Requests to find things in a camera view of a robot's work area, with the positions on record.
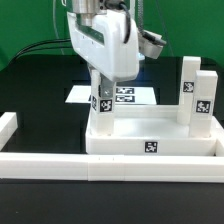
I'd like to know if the white fence block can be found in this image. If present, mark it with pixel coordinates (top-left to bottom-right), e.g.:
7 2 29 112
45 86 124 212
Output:
211 117 224 157
0 112 18 151

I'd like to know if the white front fence bar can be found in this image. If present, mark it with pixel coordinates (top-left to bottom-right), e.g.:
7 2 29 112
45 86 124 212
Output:
0 153 224 183

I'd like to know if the white right fence block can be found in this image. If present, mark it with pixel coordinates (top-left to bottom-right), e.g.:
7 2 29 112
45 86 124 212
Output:
211 117 224 157

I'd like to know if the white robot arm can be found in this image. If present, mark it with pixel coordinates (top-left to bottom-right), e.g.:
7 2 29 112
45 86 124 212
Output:
62 0 166 99

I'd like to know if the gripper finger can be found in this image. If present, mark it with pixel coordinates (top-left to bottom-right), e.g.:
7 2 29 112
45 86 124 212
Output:
99 75 115 99

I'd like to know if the white desk top tray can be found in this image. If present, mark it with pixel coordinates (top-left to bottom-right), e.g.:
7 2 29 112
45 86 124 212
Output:
86 105 219 156

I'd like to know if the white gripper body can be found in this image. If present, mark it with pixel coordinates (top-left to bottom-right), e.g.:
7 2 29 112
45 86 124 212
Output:
67 10 163 82

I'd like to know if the thin white cable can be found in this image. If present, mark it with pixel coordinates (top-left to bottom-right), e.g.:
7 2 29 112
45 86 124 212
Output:
52 0 66 56

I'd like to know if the black cable left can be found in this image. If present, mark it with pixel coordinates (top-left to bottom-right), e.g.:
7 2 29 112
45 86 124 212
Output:
6 38 73 68

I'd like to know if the white left fence block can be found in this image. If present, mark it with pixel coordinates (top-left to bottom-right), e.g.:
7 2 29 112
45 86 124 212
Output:
0 112 18 151

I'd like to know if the fiducial marker board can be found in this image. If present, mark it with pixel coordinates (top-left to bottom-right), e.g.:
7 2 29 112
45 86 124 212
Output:
65 85 157 105

